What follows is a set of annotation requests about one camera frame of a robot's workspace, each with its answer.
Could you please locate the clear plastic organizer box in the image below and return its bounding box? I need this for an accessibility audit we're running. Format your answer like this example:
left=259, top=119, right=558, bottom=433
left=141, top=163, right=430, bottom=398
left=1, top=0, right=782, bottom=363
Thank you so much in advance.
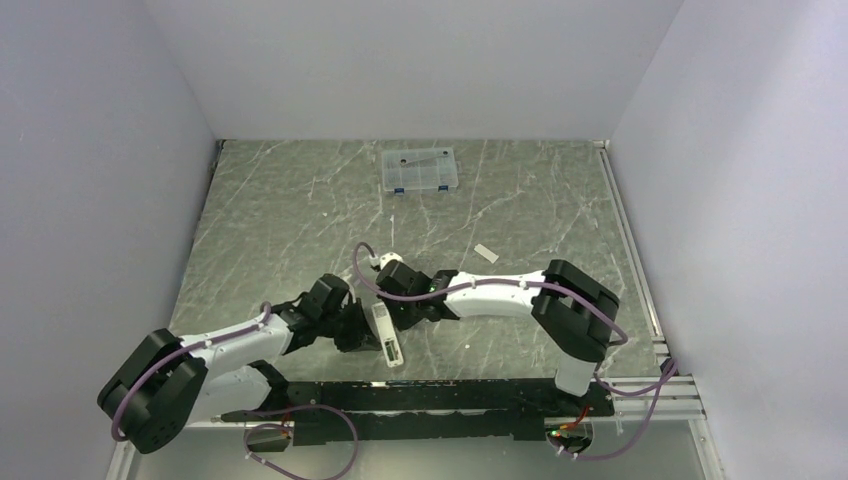
left=380, top=147, right=459, bottom=195

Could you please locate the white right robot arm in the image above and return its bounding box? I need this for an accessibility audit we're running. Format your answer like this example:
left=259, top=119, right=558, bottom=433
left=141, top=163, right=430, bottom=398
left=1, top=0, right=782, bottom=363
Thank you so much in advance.
left=371, top=253, right=627, bottom=415

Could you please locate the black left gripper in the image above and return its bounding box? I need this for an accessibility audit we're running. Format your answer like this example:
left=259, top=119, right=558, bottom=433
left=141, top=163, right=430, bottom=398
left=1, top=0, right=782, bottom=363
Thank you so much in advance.
left=318, top=297, right=381, bottom=352

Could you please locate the white remote control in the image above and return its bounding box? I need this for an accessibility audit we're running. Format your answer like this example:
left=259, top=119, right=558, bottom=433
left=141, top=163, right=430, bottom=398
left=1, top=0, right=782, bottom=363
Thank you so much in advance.
left=371, top=301, right=404, bottom=368

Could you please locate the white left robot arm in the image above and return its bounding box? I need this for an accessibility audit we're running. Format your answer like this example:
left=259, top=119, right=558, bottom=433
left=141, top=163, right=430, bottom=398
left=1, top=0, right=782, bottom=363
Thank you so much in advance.
left=97, top=274, right=380, bottom=453

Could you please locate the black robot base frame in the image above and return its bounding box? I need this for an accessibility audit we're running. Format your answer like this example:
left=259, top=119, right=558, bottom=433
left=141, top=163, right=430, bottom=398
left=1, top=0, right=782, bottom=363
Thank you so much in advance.
left=218, top=357, right=617, bottom=446

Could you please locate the white battery cover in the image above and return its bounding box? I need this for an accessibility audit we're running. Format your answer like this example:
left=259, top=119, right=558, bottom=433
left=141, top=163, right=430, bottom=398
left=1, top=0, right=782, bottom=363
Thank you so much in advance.
left=474, top=244, right=499, bottom=264

